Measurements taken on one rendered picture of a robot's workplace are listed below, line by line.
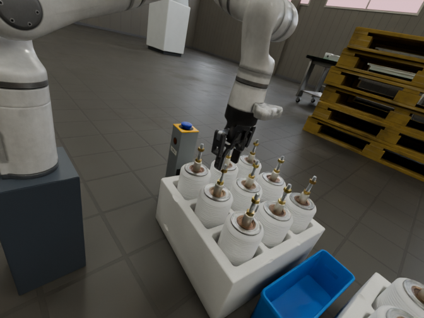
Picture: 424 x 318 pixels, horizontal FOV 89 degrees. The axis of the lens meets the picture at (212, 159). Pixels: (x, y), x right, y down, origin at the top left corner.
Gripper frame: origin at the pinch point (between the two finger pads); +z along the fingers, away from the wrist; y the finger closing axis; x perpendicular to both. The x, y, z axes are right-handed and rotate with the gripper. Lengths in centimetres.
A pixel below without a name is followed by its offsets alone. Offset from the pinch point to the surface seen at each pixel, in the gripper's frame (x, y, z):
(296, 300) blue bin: 30.1, -10.8, 35.0
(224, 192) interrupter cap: 1.1, -1.8, 10.0
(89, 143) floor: -82, -1, 35
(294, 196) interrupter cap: 14.9, -19.6, 10.0
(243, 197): 4.6, -7.1, 12.0
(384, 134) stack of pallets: 30, -197, 11
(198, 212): -1.4, 4.6, 16.1
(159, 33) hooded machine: -498, -347, -7
